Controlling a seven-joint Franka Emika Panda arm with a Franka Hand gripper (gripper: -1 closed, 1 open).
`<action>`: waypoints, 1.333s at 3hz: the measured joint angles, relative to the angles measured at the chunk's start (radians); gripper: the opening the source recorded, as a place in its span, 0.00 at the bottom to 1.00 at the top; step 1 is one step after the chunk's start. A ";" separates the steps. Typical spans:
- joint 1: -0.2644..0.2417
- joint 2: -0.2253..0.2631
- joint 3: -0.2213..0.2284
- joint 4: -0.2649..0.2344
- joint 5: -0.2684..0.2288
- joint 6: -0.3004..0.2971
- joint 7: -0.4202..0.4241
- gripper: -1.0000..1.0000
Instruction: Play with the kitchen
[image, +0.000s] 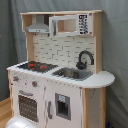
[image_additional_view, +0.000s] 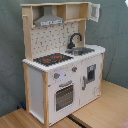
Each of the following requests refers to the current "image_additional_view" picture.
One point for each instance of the black toy faucet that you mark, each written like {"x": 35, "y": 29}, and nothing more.
{"x": 73, "y": 40}

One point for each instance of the wooden toy kitchen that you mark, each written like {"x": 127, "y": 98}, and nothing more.
{"x": 40, "y": 84}

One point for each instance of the left red oven knob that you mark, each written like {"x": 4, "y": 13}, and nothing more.
{"x": 56, "y": 75}

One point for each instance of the grey range hood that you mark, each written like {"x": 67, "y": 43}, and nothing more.
{"x": 48, "y": 18}

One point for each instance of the right red oven knob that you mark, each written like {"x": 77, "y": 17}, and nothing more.
{"x": 74, "y": 69}

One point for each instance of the oven door with window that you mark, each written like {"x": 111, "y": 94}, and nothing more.
{"x": 64, "y": 96}

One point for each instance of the black stovetop red burners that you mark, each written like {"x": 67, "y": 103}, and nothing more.
{"x": 52, "y": 59}

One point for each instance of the white fridge door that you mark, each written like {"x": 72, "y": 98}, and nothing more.
{"x": 90, "y": 79}

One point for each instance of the grey toy sink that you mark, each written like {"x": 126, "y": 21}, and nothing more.
{"x": 79, "y": 51}

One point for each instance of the red oven knob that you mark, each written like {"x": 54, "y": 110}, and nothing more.
{"x": 56, "y": 75}
{"x": 74, "y": 69}

